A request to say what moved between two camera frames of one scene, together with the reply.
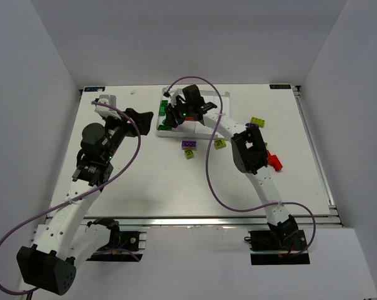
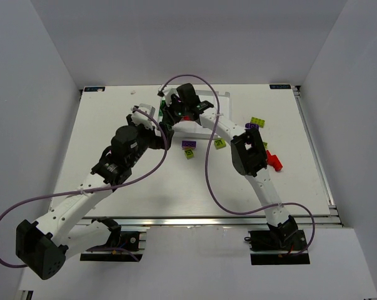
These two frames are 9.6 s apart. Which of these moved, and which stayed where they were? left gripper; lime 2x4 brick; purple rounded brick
Moved: left gripper
Stayed: lime 2x4 brick; purple rounded brick
